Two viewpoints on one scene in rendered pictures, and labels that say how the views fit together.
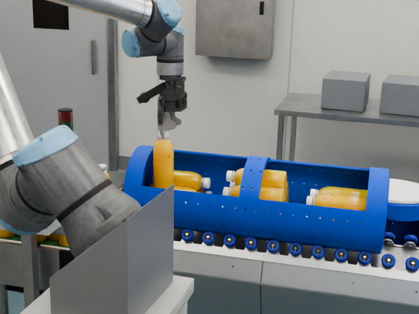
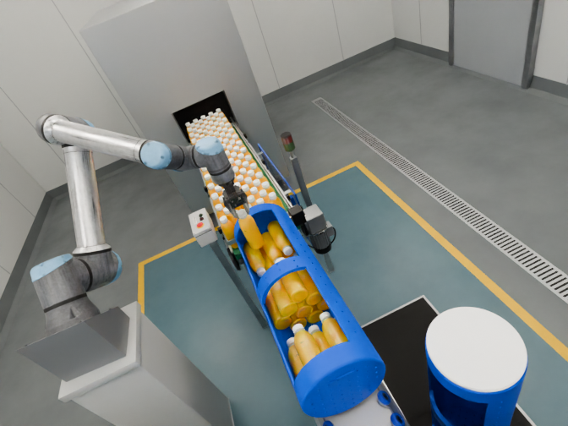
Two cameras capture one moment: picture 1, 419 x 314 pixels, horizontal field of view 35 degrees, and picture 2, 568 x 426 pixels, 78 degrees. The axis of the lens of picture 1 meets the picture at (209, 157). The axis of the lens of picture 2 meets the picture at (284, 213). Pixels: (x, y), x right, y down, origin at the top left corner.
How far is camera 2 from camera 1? 221 cm
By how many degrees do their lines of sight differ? 64
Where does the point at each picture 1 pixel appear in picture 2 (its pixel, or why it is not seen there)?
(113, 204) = (48, 322)
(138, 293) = (66, 369)
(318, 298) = not seen: hidden behind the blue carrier
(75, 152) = (40, 284)
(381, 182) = (310, 377)
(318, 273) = not seen: hidden behind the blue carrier
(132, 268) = (46, 363)
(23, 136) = (80, 239)
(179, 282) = (127, 359)
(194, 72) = not seen: outside the picture
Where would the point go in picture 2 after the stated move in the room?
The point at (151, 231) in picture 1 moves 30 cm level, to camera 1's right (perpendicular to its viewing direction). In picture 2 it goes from (62, 346) to (70, 416)
